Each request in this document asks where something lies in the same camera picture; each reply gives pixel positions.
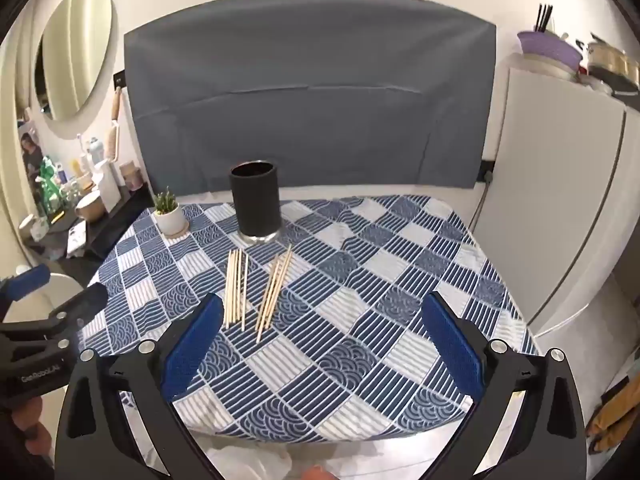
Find grey backdrop cloth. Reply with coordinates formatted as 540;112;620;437
124;0;497;195

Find steel pot on fridge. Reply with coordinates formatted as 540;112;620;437
587;40;639;94

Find wooden chopstick seven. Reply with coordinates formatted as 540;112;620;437
264;250;291;330

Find wooden chopstick one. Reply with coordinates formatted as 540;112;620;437
224;249;233;326

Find wooden brush hanging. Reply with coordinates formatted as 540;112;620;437
106;87;122;162

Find oval wall mirror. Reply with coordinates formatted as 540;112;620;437
34;0;113;122

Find wooden chopstick four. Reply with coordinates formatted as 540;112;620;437
241;252;248;332

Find wooden chopstick five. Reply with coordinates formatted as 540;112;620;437
255;255;280;333

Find white plastic bag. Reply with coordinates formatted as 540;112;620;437
206;445;292;480

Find black power cable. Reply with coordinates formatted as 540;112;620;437
470;171;494;226

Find blue white patterned tablecloth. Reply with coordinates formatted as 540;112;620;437
81;195;536;443

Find wooden chopstick two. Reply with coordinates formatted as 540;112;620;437
226;249;236;328

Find black side shelf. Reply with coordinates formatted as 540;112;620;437
25;183;153;259

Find person right hand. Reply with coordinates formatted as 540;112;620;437
300;465;338;480

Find wooden chopstick three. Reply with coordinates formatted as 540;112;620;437
232;249;243;323

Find white box on shelf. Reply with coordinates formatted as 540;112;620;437
94;160;122;212

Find person left hand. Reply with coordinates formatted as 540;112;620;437
11;396;52;456

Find black chopsticks in colander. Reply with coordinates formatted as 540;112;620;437
534;4;553;32

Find wooden chopstick six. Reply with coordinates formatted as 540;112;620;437
257;254;286;340

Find yellow cloth on floor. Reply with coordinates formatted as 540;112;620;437
586;375;640;455

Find wooden chopstick eight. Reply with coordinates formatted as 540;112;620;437
256;246;292;344

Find black cylindrical utensil holder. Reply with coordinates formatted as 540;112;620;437
229;160;282;242

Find beige ceramic bowl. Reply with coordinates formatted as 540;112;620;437
75;191;106;223

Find purple colander bowl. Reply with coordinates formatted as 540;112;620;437
518;30;582;70

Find white round chair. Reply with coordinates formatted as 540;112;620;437
1;272;84;322

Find small potted succulent plant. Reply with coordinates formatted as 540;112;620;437
154;188;188;238

